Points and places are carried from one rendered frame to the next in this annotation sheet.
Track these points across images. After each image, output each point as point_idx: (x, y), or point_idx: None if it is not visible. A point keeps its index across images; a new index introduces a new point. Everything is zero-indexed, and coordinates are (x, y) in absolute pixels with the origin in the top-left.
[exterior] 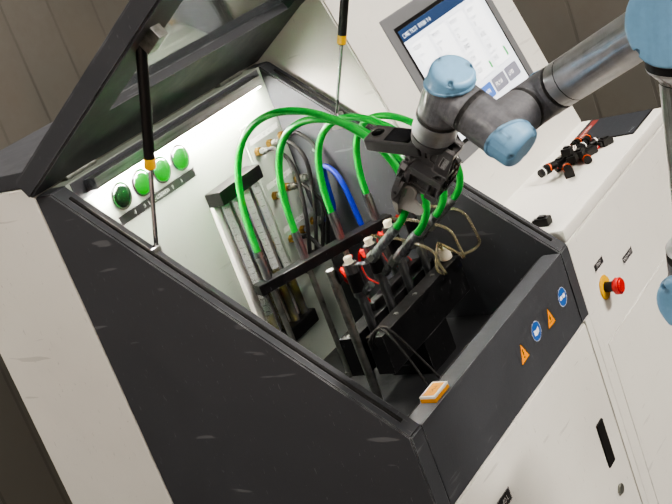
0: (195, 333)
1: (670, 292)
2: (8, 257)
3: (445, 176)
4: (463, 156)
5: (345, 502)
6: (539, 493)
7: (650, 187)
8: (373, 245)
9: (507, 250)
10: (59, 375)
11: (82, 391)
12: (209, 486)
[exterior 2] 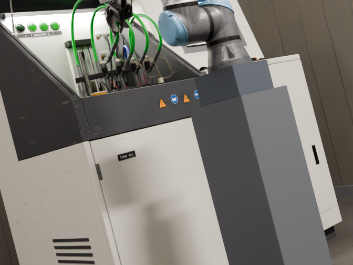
0: (18, 66)
1: (159, 21)
2: None
3: (121, 8)
4: (186, 51)
5: (58, 139)
6: (157, 164)
7: (278, 80)
8: (117, 61)
9: (184, 78)
10: None
11: None
12: (24, 143)
